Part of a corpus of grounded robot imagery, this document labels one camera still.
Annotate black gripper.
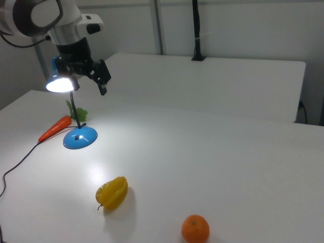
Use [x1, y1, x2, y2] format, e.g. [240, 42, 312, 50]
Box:
[55, 37, 112, 96]

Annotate blue desk lamp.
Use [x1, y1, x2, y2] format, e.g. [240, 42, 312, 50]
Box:
[45, 56, 98, 149]

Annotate orange toy carrot green leaves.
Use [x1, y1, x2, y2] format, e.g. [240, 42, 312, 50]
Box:
[38, 100, 89, 143]

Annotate white side table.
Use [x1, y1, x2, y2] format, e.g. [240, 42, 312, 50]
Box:
[75, 52, 306, 124]

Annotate yellow toy starfruit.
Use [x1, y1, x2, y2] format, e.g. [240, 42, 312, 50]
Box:
[95, 176, 129, 211]

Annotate orange toy tangerine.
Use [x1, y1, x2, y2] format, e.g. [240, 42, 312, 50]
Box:
[181, 214, 211, 243]

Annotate grey metal partition post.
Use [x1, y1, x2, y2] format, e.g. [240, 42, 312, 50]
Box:
[149, 0, 167, 55]
[34, 43, 51, 86]

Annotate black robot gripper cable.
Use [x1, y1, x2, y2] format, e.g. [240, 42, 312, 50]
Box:
[0, 25, 51, 49]

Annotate dark lamp power cable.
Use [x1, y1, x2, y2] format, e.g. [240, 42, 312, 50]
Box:
[0, 123, 87, 198]

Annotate black camera pole with clamp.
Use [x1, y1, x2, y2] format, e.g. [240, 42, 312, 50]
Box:
[191, 0, 206, 62]

